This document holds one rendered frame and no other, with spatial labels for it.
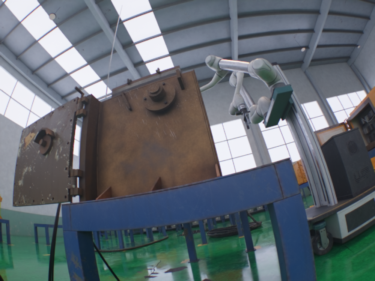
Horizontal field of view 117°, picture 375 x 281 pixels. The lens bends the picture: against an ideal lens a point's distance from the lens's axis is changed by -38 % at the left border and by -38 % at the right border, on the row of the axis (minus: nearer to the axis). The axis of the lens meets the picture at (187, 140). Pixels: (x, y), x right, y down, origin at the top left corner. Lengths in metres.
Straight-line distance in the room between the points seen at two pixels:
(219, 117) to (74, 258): 11.56
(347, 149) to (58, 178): 1.91
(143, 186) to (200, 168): 0.24
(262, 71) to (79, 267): 1.59
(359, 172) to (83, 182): 1.82
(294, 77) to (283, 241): 14.64
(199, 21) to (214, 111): 5.78
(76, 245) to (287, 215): 0.64
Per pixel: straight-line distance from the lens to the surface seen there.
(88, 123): 0.96
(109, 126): 0.97
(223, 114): 11.95
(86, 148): 0.89
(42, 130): 1.12
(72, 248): 0.70
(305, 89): 14.54
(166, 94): 0.85
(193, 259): 2.30
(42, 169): 1.09
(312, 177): 1.84
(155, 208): 0.50
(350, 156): 1.66
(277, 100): 1.64
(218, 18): 10.06
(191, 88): 0.89
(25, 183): 1.24
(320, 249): 1.50
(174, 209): 0.48
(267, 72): 1.52
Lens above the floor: 0.55
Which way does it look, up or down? 24 degrees up
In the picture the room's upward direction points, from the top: 11 degrees counter-clockwise
